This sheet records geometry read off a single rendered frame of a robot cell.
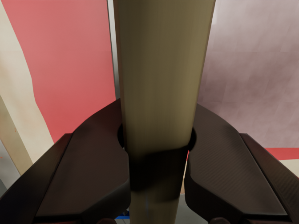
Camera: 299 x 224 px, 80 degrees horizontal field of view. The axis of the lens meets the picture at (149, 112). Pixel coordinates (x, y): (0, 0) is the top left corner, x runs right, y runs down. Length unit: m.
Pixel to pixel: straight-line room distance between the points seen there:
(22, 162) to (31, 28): 0.22
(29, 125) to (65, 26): 0.18
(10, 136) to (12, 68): 0.11
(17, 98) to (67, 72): 0.09
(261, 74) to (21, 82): 0.34
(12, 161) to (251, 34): 0.40
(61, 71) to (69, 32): 0.05
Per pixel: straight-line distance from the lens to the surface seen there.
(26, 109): 0.34
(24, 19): 0.28
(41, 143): 0.37
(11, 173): 0.40
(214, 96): 0.29
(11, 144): 0.36
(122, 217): 0.40
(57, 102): 0.31
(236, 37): 0.27
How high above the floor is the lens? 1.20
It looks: 58 degrees down
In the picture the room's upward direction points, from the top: 179 degrees clockwise
